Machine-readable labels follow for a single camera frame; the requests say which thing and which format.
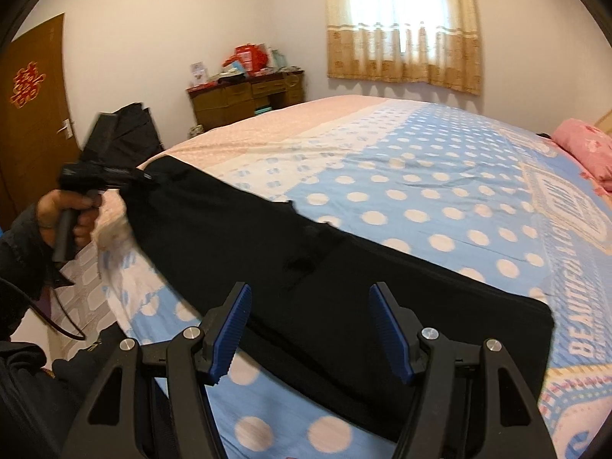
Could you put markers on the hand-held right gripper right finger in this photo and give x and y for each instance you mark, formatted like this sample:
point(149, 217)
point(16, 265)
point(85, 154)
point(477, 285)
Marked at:
point(392, 339)

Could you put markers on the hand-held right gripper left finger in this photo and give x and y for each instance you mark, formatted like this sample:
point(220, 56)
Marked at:
point(229, 339)

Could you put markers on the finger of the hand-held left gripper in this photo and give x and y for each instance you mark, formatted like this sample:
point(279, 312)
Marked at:
point(129, 178)
point(101, 136)

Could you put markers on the black pants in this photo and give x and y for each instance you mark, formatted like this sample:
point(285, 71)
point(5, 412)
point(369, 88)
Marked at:
point(334, 287)

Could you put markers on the person's left forearm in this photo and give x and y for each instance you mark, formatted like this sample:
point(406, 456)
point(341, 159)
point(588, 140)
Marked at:
point(24, 253)

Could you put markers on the person's left hand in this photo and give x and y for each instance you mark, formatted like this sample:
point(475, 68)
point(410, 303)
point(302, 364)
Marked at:
point(48, 210)

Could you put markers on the brown wooden door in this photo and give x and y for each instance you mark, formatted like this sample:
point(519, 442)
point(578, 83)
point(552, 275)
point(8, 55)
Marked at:
point(33, 153)

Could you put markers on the floral bag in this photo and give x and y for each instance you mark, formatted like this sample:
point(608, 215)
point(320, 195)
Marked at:
point(196, 130)

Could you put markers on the red door decoration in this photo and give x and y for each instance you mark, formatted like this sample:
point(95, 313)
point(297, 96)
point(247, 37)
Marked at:
point(27, 84)

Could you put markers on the white card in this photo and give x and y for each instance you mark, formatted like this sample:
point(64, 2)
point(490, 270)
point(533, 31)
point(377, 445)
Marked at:
point(199, 73)

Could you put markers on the brown wooden desk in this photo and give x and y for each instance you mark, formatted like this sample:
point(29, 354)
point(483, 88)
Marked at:
point(239, 100)

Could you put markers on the teal box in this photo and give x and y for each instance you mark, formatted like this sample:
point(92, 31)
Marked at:
point(261, 110)

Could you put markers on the polka dot bedsheet bed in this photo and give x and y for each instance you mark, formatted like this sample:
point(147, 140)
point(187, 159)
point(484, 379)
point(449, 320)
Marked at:
point(406, 191)

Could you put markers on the blue tissue box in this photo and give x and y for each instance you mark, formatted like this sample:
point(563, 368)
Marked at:
point(235, 68)

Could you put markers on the red gift bag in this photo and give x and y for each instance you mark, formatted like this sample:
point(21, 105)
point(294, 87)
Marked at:
point(249, 57)

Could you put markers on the person's dark clothing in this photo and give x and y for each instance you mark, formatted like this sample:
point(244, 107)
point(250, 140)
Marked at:
point(33, 392)

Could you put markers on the pink floral pillow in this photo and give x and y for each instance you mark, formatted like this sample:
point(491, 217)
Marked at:
point(585, 146)

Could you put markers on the cream wooden headboard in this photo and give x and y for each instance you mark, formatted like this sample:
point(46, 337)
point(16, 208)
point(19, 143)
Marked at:
point(606, 124)

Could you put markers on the beige window curtain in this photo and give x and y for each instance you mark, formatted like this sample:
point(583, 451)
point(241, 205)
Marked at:
point(406, 33)

